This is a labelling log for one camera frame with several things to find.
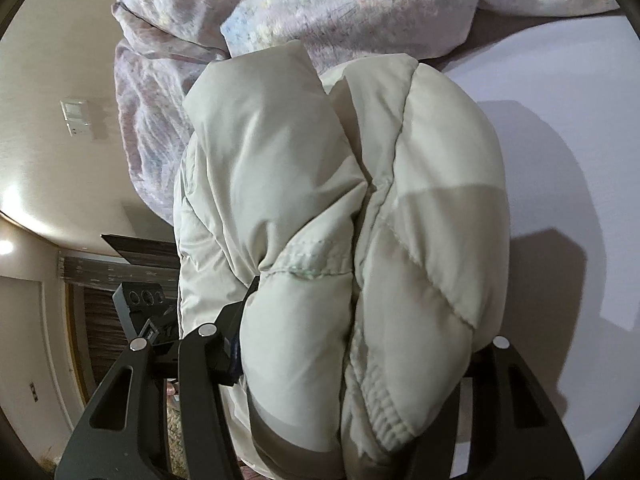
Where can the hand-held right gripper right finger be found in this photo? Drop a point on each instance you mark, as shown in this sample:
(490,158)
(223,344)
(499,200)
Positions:
(500,362)

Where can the dark striped wooden panel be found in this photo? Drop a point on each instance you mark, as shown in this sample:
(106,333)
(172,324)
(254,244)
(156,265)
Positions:
(125,270)

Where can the pink floral quilt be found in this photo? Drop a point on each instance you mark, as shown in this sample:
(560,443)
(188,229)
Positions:
(210,10)

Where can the cream puffer jacket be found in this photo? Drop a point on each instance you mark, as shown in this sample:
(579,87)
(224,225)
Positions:
(310,200)

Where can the white wall switch panel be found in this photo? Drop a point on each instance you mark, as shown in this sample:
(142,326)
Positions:
(76,117)

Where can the round white table top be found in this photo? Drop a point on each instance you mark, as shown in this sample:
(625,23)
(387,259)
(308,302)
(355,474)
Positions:
(555,160)

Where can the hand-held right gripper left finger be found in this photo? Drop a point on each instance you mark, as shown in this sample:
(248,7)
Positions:
(231,345)

